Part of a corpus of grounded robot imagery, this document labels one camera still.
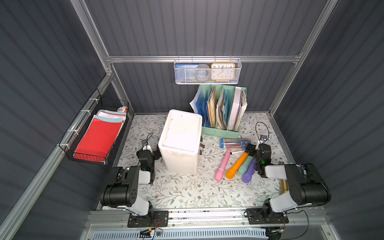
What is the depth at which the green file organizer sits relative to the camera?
952 mm

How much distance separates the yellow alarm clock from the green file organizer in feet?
0.37

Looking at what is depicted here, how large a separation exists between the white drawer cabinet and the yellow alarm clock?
262 mm

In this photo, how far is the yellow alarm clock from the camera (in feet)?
2.92
